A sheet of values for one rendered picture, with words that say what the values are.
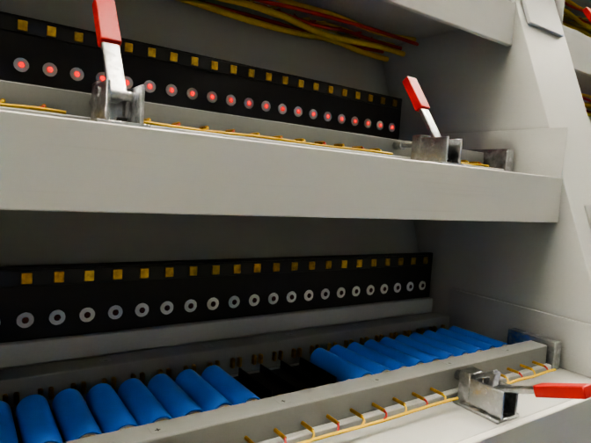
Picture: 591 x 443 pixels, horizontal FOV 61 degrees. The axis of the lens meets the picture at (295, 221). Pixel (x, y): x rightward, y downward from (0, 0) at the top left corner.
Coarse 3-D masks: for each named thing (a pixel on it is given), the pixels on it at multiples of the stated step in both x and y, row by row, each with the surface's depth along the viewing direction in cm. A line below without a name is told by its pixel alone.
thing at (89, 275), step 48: (0, 288) 34; (48, 288) 36; (96, 288) 37; (144, 288) 40; (192, 288) 42; (240, 288) 44; (288, 288) 47; (336, 288) 51; (0, 336) 34; (48, 336) 36
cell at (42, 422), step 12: (36, 396) 31; (24, 408) 30; (36, 408) 29; (48, 408) 30; (24, 420) 29; (36, 420) 28; (48, 420) 28; (24, 432) 28; (36, 432) 27; (48, 432) 27
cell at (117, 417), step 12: (108, 384) 34; (96, 396) 32; (108, 396) 32; (96, 408) 31; (108, 408) 30; (120, 408) 30; (96, 420) 31; (108, 420) 29; (120, 420) 29; (132, 420) 29
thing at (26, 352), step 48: (96, 336) 37; (144, 336) 39; (192, 336) 42; (240, 336) 44; (528, 336) 50; (576, 336) 48; (528, 384) 44; (384, 432) 34; (432, 432) 34; (480, 432) 35; (528, 432) 37; (576, 432) 41
